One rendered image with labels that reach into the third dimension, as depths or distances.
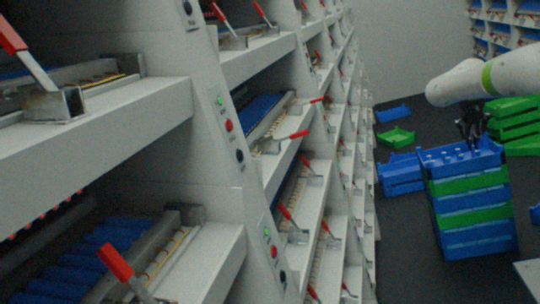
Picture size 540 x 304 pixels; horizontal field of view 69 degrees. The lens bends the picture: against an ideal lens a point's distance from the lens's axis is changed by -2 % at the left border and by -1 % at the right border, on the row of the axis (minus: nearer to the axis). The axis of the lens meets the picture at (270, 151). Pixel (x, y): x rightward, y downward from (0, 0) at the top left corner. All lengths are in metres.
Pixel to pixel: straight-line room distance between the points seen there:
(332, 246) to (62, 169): 0.91
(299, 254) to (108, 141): 0.52
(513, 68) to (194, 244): 0.89
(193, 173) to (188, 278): 0.14
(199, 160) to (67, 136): 0.23
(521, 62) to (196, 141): 0.84
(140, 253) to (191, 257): 0.06
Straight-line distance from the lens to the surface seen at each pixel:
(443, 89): 1.42
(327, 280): 1.01
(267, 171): 0.66
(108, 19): 0.51
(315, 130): 1.18
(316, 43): 1.84
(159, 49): 0.47
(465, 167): 1.76
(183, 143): 0.49
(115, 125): 0.34
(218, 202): 0.50
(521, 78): 1.12
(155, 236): 0.46
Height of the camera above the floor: 1.15
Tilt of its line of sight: 16 degrees down
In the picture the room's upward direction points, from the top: 18 degrees counter-clockwise
